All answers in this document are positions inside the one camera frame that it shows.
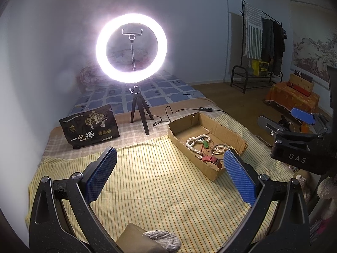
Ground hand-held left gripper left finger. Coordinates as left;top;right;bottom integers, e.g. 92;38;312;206
28;147;119;253

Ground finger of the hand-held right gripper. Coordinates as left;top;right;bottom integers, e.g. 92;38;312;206
258;115;290;137
291;107;332;135

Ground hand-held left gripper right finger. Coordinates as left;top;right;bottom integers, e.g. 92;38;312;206
218;149;310;253

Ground jade pendant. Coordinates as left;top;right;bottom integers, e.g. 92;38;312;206
201;140;215;159

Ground cardboard box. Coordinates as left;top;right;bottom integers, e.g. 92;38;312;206
167;112;248;182

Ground white pearl necklace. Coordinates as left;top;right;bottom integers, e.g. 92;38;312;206
185;134;211;155

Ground orange cloth covered table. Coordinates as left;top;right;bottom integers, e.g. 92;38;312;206
265;82;320;115

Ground red box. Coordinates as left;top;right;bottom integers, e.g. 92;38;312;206
287;82;311;97

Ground wooden box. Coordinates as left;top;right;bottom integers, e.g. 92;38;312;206
289;73;315;95

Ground beige plush toy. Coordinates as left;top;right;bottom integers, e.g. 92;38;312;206
292;174;312;209

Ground beige checked sheet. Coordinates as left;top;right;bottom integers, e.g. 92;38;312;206
42;97;227;164

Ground black printed bag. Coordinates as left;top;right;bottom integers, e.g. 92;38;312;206
59;104;120;150

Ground white plush toy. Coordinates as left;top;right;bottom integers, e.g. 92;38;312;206
316;176;337;220

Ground yellow crate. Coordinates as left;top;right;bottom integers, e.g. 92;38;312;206
251;59;269;77

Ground black metal shoe rack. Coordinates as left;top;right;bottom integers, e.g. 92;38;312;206
230;65;284;94

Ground yellow striped cloth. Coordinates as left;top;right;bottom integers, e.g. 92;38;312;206
25;113;295;253

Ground tan cardboard piece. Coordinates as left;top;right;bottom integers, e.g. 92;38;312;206
113;223;161;253

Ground black tripod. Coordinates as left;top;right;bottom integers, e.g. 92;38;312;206
124;83;155;135

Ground dark hanging clothes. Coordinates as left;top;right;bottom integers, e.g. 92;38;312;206
261;17;287;75

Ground pink cloth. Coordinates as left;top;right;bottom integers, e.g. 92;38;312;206
309;213;337;245

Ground grey knitted cloth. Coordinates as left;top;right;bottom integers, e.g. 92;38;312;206
143;230;182;252

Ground striped towel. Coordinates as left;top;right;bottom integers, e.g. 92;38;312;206
243;1;263;58

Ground black clothes rack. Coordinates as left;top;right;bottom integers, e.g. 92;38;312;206
238;0;286;64

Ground blue patterned bedsheet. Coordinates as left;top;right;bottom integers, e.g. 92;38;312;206
72;70;204;116

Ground phone holder clamp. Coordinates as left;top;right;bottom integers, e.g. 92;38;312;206
122;28;143;71

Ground cream bead bracelet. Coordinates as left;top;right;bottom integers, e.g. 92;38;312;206
212;144;228;156

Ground landscape wall painting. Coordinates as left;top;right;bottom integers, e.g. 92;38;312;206
290;0;337;79

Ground black power cable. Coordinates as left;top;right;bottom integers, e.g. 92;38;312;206
153;106;224;127

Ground ring light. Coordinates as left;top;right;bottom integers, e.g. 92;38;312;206
95;13;168;83

